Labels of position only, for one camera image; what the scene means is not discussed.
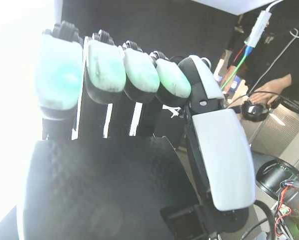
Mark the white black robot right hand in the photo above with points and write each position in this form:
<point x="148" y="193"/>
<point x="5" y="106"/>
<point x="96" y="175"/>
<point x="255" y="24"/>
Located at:
<point x="102" y="190"/>

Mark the round black glossy device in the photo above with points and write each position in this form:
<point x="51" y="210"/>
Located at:
<point x="254" y="111"/>

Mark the grey vented box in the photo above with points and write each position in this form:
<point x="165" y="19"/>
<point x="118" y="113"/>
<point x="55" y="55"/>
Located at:
<point x="279" y="135"/>

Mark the bare human hand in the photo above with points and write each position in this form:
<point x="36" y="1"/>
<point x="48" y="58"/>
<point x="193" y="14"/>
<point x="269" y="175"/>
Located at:
<point x="269" y="90"/>

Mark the white adapter box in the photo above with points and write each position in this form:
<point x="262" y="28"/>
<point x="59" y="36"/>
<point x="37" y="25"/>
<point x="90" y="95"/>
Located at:
<point x="258" y="27"/>

